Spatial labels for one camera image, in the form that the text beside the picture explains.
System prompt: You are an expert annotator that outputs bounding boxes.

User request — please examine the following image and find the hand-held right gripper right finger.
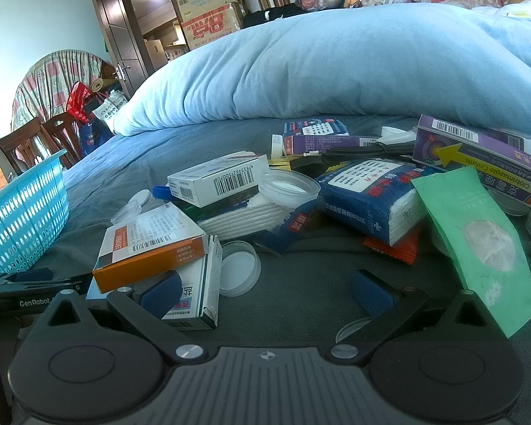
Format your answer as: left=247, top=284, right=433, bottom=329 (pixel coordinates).
left=323, top=269, right=512, bottom=361

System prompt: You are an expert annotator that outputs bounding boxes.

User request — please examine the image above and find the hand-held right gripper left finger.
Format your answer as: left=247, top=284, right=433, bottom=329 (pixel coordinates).
left=31, top=270, right=206, bottom=361

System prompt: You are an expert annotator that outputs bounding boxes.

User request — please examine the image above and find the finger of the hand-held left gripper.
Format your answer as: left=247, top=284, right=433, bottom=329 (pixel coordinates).
left=0, top=268, right=54, bottom=282
left=0, top=274, right=93, bottom=296

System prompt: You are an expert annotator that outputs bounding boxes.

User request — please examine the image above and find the white blue medicine box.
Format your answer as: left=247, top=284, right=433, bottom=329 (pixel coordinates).
left=159, top=234, right=223, bottom=332

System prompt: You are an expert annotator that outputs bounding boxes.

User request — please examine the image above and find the ribbed clear plastic lid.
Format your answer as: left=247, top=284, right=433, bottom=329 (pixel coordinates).
left=335, top=318, right=373, bottom=342

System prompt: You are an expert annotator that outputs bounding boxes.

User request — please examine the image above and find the blue plastic basket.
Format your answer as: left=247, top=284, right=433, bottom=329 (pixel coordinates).
left=0, top=148, right=70, bottom=277

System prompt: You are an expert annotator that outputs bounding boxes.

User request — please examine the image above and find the blue tissue pack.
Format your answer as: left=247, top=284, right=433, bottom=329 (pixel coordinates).
left=315, top=158, right=431, bottom=247

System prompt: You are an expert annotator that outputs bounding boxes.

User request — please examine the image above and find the orange packet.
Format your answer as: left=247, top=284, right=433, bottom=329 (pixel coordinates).
left=362, top=230, right=420, bottom=266

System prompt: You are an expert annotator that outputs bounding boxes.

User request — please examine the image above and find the orange white medicine box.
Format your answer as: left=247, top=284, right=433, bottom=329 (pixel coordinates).
left=92, top=203, right=210, bottom=294

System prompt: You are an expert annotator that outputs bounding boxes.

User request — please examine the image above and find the blue bed sheet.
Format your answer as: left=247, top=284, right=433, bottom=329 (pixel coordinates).
left=0, top=115, right=531, bottom=364

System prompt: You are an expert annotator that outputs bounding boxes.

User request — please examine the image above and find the green pouch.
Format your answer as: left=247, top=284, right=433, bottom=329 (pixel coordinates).
left=411, top=167, right=531, bottom=338

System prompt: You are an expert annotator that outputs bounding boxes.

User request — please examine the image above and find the white barcode medicine box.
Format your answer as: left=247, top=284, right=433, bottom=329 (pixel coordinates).
left=166, top=154, right=270, bottom=208

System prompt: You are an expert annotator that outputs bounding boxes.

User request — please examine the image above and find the clear plastic cup lid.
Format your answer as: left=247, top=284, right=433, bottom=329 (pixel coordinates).
left=259, top=172, right=321, bottom=208

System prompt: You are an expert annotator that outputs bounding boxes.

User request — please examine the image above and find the blue bag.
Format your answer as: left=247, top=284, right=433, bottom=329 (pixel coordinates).
left=80, top=119, right=116, bottom=157

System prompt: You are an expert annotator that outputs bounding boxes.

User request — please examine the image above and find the small purple box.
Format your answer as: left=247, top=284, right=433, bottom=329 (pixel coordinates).
left=283, top=118, right=351, bottom=155

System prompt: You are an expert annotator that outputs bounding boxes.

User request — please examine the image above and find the long purple cream box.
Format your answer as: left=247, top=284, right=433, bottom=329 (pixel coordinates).
left=412, top=114, right=531, bottom=216

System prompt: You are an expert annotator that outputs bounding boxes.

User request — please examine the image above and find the white printed bag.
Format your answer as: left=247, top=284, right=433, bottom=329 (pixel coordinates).
left=93, top=90, right=130, bottom=134

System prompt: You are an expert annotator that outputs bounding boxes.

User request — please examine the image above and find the red bag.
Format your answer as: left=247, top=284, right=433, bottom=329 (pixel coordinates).
left=66, top=81, right=95, bottom=125

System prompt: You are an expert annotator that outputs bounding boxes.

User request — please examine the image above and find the cloth covered round table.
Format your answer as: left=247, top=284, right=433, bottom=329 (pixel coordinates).
left=11, top=50, right=112, bottom=143

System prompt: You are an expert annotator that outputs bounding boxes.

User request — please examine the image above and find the white purple box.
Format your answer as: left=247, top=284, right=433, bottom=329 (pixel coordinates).
left=487, top=127, right=531, bottom=161

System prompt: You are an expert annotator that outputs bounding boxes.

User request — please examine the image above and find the light blue duvet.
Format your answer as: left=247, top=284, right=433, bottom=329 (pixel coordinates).
left=113, top=2, right=531, bottom=139

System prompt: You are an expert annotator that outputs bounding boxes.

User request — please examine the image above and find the dark wooden door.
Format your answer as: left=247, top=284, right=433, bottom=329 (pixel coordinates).
left=87, top=0, right=155, bottom=90

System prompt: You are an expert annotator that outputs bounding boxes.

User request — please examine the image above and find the plain cardboard box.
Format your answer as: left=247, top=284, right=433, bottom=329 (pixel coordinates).
left=170, top=0, right=245, bottom=24

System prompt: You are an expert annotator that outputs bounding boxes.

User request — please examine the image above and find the black clothing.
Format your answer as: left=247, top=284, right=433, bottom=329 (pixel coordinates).
left=242, top=4, right=307, bottom=28

